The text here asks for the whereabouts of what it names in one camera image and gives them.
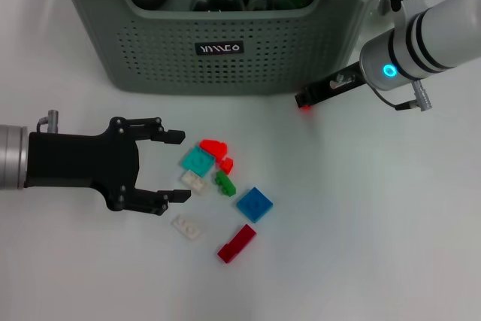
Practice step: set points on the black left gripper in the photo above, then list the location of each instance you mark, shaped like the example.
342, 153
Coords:
82, 163

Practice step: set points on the teal square brick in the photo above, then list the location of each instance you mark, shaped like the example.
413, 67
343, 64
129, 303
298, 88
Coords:
197, 162

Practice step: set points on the dark red long brick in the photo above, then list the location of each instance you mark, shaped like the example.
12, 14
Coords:
236, 244

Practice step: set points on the grey perforated storage bin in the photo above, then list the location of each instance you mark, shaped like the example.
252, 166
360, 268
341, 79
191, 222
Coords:
225, 73

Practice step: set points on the white two-stud brick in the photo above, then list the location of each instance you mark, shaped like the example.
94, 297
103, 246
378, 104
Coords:
186, 228
194, 182

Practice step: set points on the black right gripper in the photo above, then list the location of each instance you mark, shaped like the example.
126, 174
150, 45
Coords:
338, 84

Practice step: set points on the blue square brick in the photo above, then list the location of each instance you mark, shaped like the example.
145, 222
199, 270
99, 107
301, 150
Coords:
255, 204

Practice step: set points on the small red studded brick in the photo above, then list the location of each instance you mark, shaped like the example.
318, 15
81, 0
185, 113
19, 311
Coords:
226, 166

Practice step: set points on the small red hollow brick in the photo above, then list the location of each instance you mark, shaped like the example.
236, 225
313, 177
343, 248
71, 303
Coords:
306, 109

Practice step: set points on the red-orange sloped brick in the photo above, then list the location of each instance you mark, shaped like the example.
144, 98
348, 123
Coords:
213, 147

